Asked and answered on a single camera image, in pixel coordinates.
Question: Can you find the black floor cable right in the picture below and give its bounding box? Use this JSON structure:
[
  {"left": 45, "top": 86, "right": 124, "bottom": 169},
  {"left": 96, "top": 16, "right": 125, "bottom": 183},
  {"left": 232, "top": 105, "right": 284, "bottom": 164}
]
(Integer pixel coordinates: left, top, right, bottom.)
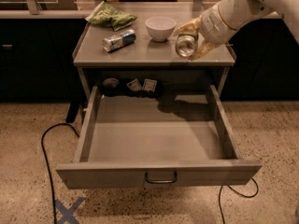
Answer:
[{"left": 218, "top": 177, "right": 260, "bottom": 224}]

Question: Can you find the black floor cable left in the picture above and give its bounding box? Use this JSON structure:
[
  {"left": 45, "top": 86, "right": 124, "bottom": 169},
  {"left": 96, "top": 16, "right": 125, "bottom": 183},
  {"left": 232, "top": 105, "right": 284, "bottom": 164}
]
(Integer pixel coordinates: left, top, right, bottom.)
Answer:
[{"left": 40, "top": 122, "right": 80, "bottom": 224}]

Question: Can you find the black metal drawer handle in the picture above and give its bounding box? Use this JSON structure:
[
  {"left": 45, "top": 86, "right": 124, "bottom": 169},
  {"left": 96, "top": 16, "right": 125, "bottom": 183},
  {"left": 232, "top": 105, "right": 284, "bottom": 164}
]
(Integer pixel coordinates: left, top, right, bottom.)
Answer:
[{"left": 145, "top": 172, "right": 178, "bottom": 185}]

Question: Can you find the blue tape cross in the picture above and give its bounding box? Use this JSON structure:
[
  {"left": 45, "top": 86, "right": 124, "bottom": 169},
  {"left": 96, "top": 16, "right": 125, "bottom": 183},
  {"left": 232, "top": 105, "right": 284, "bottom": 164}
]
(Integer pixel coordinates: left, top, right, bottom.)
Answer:
[{"left": 55, "top": 197, "right": 85, "bottom": 224}]

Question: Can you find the grey cabinet table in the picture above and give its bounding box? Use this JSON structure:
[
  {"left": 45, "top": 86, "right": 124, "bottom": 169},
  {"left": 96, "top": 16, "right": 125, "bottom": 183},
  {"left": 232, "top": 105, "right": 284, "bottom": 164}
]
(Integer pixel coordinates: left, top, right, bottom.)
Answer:
[{"left": 65, "top": 2, "right": 237, "bottom": 123}]

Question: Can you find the blue silver soda can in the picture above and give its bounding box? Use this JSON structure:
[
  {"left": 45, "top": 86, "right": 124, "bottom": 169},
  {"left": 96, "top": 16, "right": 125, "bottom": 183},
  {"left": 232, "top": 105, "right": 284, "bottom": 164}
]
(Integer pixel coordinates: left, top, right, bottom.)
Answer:
[{"left": 103, "top": 29, "right": 136, "bottom": 52}]

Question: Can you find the white label tag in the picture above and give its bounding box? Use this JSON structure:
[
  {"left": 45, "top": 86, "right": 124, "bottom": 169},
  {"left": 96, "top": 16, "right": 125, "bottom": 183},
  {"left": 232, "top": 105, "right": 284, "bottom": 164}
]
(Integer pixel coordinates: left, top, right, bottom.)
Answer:
[
  {"left": 143, "top": 78, "right": 157, "bottom": 92},
  {"left": 127, "top": 79, "right": 142, "bottom": 91}
]

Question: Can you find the white bowl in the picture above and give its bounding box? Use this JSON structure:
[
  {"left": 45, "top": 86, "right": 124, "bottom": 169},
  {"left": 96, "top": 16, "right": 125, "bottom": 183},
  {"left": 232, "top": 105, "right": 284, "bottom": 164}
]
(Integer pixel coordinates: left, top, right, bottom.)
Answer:
[{"left": 145, "top": 17, "right": 177, "bottom": 42}]

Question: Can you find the dark background counter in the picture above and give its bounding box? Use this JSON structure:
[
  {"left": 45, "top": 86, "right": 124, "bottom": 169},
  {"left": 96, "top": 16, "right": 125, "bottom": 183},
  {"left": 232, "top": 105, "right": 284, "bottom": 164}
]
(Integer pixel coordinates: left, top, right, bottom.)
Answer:
[{"left": 0, "top": 19, "right": 299, "bottom": 102}]

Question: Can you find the grey open top drawer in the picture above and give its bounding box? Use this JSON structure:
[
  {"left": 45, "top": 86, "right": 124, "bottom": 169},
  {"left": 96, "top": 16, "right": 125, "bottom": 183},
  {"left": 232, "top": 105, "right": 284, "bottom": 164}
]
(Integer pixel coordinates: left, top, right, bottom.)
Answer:
[{"left": 55, "top": 84, "right": 263, "bottom": 190}]

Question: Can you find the white label tag right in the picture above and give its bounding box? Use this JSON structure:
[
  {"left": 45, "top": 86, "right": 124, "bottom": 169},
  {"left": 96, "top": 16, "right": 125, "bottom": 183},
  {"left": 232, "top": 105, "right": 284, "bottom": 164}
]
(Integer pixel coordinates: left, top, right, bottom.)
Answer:
[{"left": 143, "top": 78, "right": 157, "bottom": 92}]

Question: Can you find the black floor cable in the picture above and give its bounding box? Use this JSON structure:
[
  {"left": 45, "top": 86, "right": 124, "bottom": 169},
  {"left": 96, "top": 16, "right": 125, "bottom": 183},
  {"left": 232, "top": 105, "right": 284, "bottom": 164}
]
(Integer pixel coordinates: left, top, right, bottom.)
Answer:
[
  {"left": 40, "top": 122, "right": 80, "bottom": 224},
  {"left": 218, "top": 177, "right": 260, "bottom": 224}
]

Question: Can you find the white label tag left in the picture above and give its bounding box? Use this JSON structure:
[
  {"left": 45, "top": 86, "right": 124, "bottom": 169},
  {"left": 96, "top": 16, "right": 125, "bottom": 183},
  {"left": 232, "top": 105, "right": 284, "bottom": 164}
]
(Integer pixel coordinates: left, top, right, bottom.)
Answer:
[{"left": 127, "top": 79, "right": 142, "bottom": 91}]

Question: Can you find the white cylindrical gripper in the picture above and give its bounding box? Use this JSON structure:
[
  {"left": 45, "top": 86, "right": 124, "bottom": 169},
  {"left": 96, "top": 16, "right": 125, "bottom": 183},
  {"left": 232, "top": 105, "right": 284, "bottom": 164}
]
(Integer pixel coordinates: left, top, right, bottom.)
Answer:
[{"left": 173, "top": 5, "right": 237, "bottom": 61}]

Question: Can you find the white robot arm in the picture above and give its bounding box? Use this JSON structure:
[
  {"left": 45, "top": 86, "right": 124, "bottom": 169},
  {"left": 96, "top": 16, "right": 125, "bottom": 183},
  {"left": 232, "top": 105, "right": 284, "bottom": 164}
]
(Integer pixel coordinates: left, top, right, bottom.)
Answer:
[{"left": 174, "top": 0, "right": 299, "bottom": 60}]

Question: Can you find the green chip bag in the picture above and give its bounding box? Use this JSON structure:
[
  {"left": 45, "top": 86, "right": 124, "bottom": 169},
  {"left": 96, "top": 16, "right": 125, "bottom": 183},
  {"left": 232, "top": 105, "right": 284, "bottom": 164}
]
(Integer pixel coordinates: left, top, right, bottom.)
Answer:
[{"left": 85, "top": 2, "right": 136, "bottom": 31}]

